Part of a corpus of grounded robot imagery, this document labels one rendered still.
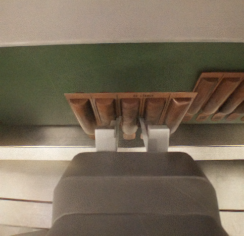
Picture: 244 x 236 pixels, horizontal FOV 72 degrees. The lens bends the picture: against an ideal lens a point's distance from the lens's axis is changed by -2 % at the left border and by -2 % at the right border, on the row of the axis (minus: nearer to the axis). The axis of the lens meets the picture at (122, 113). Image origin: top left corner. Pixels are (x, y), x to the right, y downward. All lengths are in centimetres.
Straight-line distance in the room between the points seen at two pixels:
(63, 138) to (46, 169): 11
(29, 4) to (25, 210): 31
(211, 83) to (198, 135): 12
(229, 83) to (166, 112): 7
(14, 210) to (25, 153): 12
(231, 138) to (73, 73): 24
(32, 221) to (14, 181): 8
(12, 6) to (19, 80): 7
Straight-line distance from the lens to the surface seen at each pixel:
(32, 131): 30
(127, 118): 15
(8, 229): 59
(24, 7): 20
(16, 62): 19
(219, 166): 38
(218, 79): 19
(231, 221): 37
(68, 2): 19
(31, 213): 37
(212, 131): 29
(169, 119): 16
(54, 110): 25
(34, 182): 38
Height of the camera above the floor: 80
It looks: 30 degrees down
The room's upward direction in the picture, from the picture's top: 177 degrees counter-clockwise
